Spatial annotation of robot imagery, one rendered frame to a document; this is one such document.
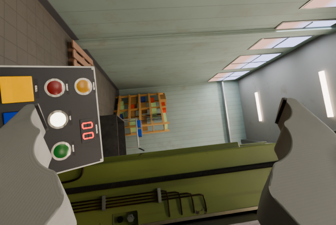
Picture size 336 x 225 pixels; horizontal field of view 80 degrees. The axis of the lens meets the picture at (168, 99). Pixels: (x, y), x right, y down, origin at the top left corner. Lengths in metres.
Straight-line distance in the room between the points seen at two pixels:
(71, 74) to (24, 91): 0.14
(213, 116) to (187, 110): 1.33
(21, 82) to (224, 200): 0.85
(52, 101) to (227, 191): 0.76
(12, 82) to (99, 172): 0.48
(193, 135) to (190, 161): 9.00
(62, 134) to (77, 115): 0.07
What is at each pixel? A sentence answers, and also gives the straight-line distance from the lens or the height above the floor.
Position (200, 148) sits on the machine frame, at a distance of 1.42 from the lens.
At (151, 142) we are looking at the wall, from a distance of 9.72.
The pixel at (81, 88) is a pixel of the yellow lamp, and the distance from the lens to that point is 0.74.
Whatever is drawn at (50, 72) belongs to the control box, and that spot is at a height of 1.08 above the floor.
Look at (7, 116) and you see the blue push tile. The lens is 0.71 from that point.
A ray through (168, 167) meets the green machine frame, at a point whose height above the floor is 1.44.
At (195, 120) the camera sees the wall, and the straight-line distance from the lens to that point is 9.96.
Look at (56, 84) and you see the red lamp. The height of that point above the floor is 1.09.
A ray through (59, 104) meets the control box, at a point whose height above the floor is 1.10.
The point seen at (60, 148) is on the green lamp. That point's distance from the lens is 0.73.
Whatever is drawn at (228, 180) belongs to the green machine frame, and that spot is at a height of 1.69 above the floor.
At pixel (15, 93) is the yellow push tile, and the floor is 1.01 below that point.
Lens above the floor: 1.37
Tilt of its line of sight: 6 degrees up
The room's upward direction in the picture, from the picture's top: 85 degrees clockwise
